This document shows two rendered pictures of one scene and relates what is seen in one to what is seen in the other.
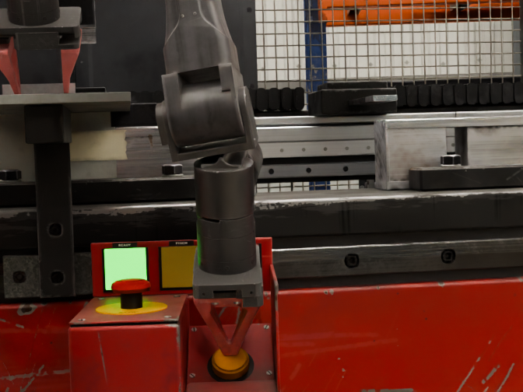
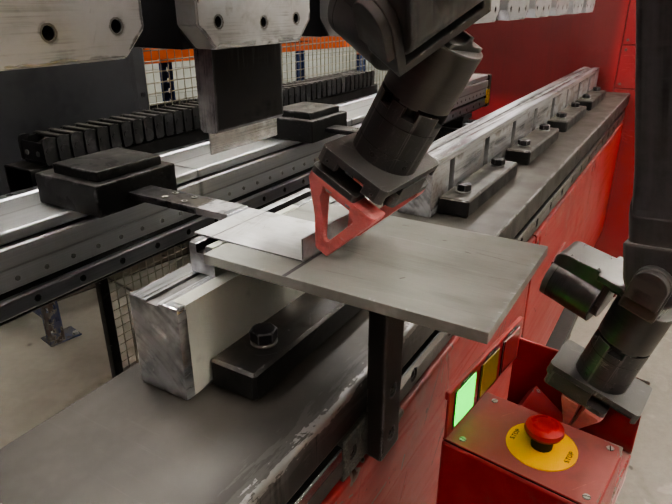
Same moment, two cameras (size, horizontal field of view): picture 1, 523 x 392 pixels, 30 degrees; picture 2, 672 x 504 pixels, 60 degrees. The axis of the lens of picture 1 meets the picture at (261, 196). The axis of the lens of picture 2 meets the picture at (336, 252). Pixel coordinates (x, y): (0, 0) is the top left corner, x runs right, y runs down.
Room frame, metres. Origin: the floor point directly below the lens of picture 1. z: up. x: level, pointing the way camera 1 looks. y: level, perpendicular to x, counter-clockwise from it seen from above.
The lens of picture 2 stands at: (0.85, 0.64, 1.21)
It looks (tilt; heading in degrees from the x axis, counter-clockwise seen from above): 23 degrees down; 309
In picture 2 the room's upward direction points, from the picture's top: straight up
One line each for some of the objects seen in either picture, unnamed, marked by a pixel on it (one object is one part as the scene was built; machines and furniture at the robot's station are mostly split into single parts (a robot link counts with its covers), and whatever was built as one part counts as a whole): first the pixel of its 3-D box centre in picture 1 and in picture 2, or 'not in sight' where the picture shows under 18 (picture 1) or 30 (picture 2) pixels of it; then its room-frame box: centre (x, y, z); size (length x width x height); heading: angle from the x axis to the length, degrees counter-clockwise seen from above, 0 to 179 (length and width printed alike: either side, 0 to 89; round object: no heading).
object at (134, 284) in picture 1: (131, 296); (542, 437); (0.98, 0.13, 0.79); 0.04 x 0.04 x 0.04
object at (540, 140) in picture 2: not in sight; (534, 143); (1.35, -0.75, 0.89); 0.30 x 0.05 x 0.03; 98
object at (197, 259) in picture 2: (79, 117); (266, 227); (1.28, 0.23, 0.99); 0.20 x 0.03 x 0.03; 98
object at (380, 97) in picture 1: (362, 96); (340, 124); (1.48, -0.16, 1.01); 0.26 x 0.12 x 0.05; 8
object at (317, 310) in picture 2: (93, 190); (319, 311); (1.22, 0.21, 0.89); 0.30 x 0.05 x 0.03; 98
